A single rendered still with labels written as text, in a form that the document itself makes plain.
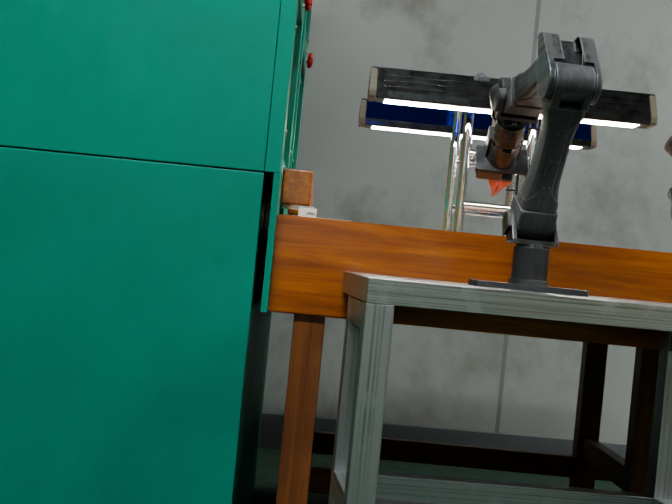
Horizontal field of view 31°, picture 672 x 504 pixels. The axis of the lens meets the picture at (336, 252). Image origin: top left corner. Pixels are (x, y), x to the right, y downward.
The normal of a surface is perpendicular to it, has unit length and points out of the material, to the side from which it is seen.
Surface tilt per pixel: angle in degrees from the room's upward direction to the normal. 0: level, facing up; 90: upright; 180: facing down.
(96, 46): 90
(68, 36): 90
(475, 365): 90
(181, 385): 90
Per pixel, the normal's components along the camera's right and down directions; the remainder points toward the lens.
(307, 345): 0.02, 0.00
